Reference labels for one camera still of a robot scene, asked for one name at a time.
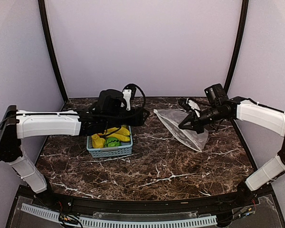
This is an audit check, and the clear dotted zip bag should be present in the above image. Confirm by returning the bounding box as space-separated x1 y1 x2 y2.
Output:
153 108 209 152

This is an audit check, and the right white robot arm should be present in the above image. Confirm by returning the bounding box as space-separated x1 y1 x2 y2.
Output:
178 84 285 206

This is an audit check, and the green toy watermelon ball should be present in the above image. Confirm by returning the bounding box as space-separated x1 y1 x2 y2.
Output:
104 137 122 147

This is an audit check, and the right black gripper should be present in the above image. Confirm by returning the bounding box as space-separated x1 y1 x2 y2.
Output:
179 104 226 133

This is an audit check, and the yellow toy pear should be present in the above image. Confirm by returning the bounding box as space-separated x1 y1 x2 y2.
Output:
91 134 106 149

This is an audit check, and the blue perforated plastic basket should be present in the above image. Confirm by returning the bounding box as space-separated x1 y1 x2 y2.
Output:
86 125 133 158

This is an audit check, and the grey slotted cable duct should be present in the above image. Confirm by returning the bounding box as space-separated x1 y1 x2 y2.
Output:
21 203 218 228

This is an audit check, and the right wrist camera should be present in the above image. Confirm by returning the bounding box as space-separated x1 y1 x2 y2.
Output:
178 98 200 117

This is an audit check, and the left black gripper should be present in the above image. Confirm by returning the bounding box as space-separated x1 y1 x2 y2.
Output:
103 106 150 130

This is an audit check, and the black frame post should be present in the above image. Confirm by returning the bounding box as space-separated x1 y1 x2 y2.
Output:
224 0 249 93
38 0 68 103

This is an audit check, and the right black frame post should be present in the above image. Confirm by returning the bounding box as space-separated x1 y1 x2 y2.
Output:
224 0 249 93

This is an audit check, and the black front rail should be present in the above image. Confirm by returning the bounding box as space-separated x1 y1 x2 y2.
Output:
14 187 276 218

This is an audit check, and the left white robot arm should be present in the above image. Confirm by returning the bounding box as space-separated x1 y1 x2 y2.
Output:
0 88 150 207

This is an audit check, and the yellow toy banana bunch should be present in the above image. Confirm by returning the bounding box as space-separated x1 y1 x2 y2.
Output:
99 126 131 143

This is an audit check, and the left black frame post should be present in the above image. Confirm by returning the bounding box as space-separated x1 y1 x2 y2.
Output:
38 0 68 103

